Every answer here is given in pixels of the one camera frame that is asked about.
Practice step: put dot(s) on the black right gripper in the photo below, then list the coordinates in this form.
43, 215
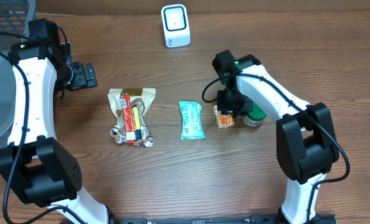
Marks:
230, 106

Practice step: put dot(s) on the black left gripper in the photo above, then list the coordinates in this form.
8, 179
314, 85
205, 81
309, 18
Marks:
80, 75

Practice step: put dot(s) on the orange Kleenex tissue pack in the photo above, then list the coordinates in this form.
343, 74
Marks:
222, 120

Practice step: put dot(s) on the green lid jar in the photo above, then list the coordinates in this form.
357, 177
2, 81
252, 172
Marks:
255, 117

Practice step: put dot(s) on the teal tissue packet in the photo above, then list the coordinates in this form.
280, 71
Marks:
191, 116

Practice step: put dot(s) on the beige brown snack bag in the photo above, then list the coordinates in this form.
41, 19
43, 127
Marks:
142, 98

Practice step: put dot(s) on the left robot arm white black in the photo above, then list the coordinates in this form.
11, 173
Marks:
36, 167

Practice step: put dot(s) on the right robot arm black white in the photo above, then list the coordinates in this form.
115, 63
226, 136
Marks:
305, 138

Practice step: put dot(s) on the white barcode scanner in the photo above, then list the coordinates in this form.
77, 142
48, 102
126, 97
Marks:
175, 25

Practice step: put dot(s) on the grey plastic mesh basket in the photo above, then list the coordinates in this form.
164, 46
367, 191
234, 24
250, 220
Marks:
14, 18

